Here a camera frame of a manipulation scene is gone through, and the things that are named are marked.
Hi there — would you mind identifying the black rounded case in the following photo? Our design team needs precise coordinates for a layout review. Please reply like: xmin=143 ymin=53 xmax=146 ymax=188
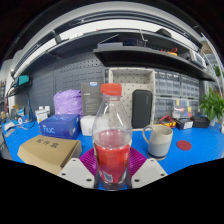
xmin=131 ymin=89 xmax=153 ymax=130

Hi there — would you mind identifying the dark blue box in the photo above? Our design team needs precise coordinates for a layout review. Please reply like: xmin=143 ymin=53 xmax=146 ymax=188
xmin=121 ymin=38 xmax=148 ymax=48

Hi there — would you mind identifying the flat black box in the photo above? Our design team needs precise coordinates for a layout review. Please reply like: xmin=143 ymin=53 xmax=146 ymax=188
xmin=191 ymin=115 xmax=211 ymax=129

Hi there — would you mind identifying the purple plastic bag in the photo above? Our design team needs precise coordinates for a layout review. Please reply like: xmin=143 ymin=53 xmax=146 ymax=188
xmin=53 ymin=88 xmax=84 ymax=118

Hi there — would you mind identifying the green potted plant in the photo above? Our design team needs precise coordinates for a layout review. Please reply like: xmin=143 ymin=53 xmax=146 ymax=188
xmin=198 ymin=87 xmax=224 ymax=127

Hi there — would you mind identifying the black wall shelf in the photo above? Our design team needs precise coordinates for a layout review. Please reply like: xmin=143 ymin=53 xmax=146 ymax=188
xmin=11 ymin=28 xmax=204 ymax=78
xmin=92 ymin=45 xmax=216 ymax=83

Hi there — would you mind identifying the clear bottle with red label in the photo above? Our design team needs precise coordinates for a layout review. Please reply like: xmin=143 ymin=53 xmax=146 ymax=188
xmin=92 ymin=83 xmax=133 ymax=191

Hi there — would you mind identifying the clear organiser with colourful parts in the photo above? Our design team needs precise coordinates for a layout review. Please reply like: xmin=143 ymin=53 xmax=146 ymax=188
xmin=171 ymin=98 xmax=194 ymax=119

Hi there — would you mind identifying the black box with white label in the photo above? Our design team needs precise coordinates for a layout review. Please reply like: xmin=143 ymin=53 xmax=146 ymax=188
xmin=173 ymin=117 xmax=194 ymax=131

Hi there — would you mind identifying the blue carton box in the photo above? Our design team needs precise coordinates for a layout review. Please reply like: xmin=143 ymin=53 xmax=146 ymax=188
xmin=38 ymin=114 xmax=81 ymax=140

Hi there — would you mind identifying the white and grey mug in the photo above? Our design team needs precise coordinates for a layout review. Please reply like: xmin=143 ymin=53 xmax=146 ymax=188
xmin=142 ymin=124 xmax=174 ymax=160

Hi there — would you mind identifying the dark grey upright box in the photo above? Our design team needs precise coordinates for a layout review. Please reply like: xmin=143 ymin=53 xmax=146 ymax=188
xmin=80 ymin=81 xmax=104 ymax=117

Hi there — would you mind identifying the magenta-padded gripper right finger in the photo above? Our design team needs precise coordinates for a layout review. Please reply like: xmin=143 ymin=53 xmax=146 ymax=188
xmin=127 ymin=147 xmax=169 ymax=190

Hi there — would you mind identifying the white perforated tray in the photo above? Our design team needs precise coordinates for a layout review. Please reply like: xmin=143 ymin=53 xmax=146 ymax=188
xmin=108 ymin=67 xmax=156 ymax=129

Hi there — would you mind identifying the yellow and red tool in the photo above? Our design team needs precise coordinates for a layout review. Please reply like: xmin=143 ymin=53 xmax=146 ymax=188
xmin=158 ymin=114 xmax=177 ymax=128

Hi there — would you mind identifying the white shelf unit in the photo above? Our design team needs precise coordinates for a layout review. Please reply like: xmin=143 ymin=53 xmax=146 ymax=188
xmin=201 ymin=33 xmax=224 ymax=101

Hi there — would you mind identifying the teal device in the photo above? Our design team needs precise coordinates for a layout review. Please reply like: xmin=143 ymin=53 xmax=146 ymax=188
xmin=17 ymin=74 xmax=30 ymax=87

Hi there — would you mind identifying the white bench instrument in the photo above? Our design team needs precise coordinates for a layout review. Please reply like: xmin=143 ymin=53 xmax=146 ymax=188
xmin=189 ymin=49 xmax=208 ymax=69

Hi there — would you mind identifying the yellow tool with red leads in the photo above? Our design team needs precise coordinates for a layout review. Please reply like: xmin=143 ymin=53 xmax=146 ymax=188
xmin=161 ymin=47 xmax=179 ymax=57

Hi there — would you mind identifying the small white carton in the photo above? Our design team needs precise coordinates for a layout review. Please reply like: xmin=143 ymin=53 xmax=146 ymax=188
xmin=34 ymin=105 xmax=51 ymax=124

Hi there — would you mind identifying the black pouch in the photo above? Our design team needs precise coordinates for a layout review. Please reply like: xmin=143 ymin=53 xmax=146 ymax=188
xmin=156 ymin=28 xmax=173 ymax=38

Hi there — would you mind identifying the small white box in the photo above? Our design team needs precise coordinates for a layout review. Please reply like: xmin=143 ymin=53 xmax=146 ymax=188
xmin=79 ymin=115 xmax=98 ymax=137

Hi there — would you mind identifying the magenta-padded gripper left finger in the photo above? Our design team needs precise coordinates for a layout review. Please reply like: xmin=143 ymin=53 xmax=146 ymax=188
xmin=57 ymin=147 xmax=99 ymax=190

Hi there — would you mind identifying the brown cardboard box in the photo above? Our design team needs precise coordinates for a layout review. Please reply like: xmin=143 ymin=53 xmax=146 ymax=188
xmin=17 ymin=134 xmax=83 ymax=176

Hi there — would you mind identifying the grey small-parts drawer cabinet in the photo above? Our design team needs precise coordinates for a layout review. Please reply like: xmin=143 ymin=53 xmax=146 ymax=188
xmin=153 ymin=69 xmax=201 ymax=121

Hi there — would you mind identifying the flat round red coaster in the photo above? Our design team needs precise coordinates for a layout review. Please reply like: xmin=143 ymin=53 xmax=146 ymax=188
xmin=175 ymin=139 xmax=193 ymax=151

